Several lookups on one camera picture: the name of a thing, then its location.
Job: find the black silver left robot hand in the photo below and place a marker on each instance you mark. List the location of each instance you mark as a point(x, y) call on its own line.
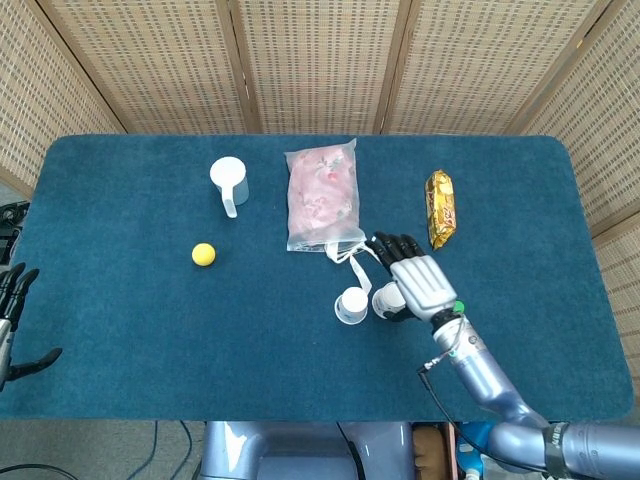
point(10, 295)

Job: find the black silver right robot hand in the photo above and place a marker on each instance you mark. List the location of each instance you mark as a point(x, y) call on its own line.
point(425, 285)

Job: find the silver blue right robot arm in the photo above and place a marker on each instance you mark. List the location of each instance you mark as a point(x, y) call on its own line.
point(480, 370)

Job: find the green toy building block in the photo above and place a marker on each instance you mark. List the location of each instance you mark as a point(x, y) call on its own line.
point(459, 305)

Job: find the white ribbon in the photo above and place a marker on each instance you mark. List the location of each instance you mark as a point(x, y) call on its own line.
point(359, 272)

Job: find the black equipment on floor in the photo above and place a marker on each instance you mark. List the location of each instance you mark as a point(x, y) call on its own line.
point(7, 220)

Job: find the gold snack packet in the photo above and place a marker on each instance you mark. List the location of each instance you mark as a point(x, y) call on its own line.
point(441, 207)

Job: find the blue table cloth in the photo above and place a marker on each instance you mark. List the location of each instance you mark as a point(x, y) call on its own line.
point(125, 325)

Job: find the clear bag with pink cloth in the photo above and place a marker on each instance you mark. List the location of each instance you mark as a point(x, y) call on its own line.
point(322, 195)

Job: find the brown round object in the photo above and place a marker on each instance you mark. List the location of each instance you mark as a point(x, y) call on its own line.
point(429, 450)

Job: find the blue plastic bottle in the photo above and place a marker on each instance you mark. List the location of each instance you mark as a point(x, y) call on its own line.
point(470, 452)

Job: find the woven folding screen panel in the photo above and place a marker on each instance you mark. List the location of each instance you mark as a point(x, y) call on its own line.
point(600, 125)
point(150, 65)
point(320, 65)
point(30, 100)
point(480, 65)

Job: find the yellow ball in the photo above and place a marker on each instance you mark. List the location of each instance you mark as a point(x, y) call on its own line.
point(203, 254)

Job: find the silver blue robot torso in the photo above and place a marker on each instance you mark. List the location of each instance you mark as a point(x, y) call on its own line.
point(300, 450)

